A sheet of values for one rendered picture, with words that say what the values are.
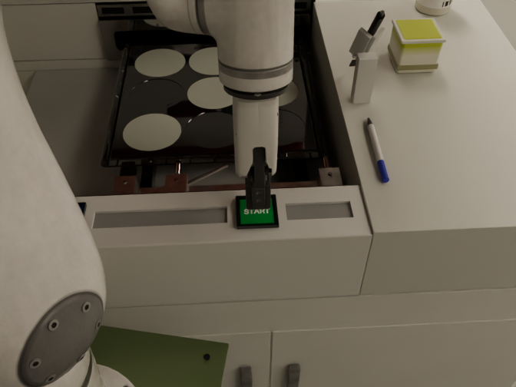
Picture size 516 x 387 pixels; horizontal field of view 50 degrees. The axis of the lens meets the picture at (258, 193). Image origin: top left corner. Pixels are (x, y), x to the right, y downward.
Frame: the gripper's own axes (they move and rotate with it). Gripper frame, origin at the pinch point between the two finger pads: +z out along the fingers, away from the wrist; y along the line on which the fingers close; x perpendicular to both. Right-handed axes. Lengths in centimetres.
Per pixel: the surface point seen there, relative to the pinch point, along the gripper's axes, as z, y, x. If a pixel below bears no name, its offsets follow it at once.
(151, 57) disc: 0, -50, -19
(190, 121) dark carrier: 4.1, -29.5, -10.5
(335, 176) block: 6.6, -13.4, 12.9
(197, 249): 6.1, 3.4, -8.2
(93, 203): 3.2, -3.9, -22.6
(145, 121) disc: 3.9, -29.8, -18.4
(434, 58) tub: -5.8, -30.2, 32.0
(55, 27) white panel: -5, -58, -39
